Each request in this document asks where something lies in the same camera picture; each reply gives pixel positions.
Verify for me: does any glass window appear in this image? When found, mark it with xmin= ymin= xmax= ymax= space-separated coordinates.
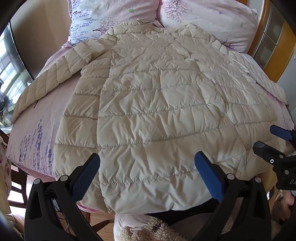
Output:
xmin=0 ymin=23 xmax=36 ymax=127

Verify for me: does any white quilted mattress pad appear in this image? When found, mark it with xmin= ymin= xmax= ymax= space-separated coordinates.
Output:
xmin=228 ymin=50 xmax=287 ymax=103

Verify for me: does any wooden chair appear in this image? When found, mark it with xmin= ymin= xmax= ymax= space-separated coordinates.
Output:
xmin=8 ymin=165 xmax=31 ymax=208

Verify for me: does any beige quilted down jacket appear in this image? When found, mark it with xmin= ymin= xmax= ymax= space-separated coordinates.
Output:
xmin=10 ymin=20 xmax=279 ymax=214

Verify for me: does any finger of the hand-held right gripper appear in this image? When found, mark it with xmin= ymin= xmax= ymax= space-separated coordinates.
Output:
xmin=253 ymin=141 xmax=287 ymax=168
xmin=270 ymin=124 xmax=296 ymax=149

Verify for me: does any wooden headboard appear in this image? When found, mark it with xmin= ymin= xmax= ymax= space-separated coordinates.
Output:
xmin=240 ymin=0 xmax=271 ymax=59

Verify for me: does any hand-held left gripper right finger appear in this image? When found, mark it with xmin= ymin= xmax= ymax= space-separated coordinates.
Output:
xmin=192 ymin=151 xmax=271 ymax=241

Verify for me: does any pink floral pillow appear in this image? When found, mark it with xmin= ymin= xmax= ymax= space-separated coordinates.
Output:
xmin=68 ymin=0 xmax=161 ymax=45
xmin=157 ymin=0 xmax=259 ymax=54

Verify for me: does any wooden glass-door cabinet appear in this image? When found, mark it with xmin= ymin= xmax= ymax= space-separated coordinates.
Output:
xmin=253 ymin=0 xmax=296 ymax=84

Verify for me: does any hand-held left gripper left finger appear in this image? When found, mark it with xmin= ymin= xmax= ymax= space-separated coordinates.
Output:
xmin=24 ymin=152 xmax=101 ymax=241

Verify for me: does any pink floral bed sheet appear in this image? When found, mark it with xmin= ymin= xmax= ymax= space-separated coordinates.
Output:
xmin=6 ymin=20 xmax=295 ymax=212

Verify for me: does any person's right hand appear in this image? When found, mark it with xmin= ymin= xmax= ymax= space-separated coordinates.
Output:
xmin=282 ymin=192 xmax=296 ymax=222

